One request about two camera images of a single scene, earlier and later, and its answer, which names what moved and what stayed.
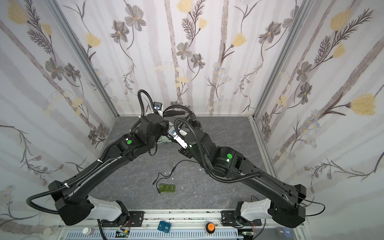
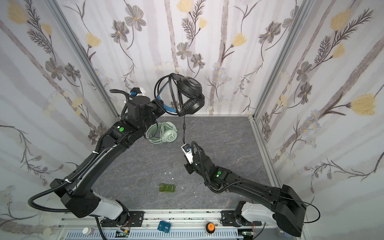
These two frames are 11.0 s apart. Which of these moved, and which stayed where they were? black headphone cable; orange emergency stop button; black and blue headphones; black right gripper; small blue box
Moved: black and blue headphones; black headphone cable; black right gripper
Stayed: orange emergency stop button; small blue box
